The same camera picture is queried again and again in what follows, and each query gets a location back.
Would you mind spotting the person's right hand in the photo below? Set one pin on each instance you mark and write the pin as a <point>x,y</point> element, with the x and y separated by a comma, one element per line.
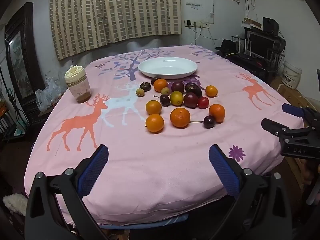
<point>308,171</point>

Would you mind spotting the large mandarin orange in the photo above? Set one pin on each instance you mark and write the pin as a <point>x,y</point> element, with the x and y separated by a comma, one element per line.
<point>180,117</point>

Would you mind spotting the small orange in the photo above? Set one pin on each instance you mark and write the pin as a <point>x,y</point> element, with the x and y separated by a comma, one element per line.
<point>211,91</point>

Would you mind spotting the dark cherry with stem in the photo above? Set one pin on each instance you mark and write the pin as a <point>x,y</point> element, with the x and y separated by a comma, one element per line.
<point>164,100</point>
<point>209,122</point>

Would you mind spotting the black monitor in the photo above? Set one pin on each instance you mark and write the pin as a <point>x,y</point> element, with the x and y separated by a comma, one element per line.
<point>261,45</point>

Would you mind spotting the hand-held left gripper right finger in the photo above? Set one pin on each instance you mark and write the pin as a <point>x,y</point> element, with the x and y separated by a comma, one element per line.
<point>223,170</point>

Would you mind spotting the white wall power strip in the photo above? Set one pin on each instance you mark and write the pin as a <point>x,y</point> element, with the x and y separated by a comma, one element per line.
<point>197,24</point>

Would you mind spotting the white oval plate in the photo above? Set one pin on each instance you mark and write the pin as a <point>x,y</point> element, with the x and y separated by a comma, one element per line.
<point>167,67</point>

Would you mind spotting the pink deer print tablecloth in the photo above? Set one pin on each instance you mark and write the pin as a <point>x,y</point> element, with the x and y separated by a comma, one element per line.
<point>150,160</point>

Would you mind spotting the yellow-green plum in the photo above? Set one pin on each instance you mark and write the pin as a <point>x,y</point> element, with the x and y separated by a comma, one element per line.
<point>176,98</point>

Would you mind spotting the red cherry tomato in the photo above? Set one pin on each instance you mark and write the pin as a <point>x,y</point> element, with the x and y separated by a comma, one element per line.
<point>203,102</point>

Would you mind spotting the glass jar with cream lid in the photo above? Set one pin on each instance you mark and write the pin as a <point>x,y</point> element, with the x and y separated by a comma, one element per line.
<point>77,86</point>

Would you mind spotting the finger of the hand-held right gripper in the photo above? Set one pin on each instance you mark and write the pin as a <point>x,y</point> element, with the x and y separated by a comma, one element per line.
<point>291,110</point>
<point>275,127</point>

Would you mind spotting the router with white antennas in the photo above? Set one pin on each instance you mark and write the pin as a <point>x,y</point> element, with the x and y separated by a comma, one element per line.
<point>246,52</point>

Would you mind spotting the dark framed picture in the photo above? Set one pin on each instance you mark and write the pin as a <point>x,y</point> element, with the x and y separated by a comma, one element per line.
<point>20,62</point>

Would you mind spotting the black speaker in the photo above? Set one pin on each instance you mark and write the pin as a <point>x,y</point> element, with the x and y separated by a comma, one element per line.
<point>270,25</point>

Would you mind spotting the beige checked curtain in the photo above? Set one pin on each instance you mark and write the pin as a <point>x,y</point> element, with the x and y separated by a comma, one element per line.
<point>112,12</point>

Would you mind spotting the tan longan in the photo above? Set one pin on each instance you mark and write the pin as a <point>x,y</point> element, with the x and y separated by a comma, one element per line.
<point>165,91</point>
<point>140,92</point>

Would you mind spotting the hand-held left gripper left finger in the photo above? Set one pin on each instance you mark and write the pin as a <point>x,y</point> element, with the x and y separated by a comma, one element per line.
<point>93,170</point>

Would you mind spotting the flat cardboard box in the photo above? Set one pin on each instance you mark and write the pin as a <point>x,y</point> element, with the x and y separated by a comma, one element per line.
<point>252,23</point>

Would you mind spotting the dark purple cherry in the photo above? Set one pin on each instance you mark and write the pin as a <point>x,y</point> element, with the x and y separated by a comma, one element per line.
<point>155,80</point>

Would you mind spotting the white fluffy cloth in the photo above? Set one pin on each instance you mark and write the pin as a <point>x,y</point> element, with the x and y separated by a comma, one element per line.
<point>13,203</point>

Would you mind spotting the dark purple round fruit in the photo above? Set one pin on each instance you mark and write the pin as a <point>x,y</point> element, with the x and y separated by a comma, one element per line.
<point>198,93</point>

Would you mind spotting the clear plastic bag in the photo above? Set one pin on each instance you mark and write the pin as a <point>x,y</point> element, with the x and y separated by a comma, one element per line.
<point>48,93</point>

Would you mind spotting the dark brown wrinkled fruit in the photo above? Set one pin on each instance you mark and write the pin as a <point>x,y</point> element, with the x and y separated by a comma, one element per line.
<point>145,86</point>
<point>190,86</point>

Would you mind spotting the white plastic bucket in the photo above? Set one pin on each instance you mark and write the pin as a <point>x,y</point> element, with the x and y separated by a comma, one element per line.
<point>291,75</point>

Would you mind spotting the black equipment stand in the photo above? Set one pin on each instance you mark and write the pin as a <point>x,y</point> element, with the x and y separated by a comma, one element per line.
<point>255,66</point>

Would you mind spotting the black hat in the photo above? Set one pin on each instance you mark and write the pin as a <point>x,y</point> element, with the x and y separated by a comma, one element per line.
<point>226,45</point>

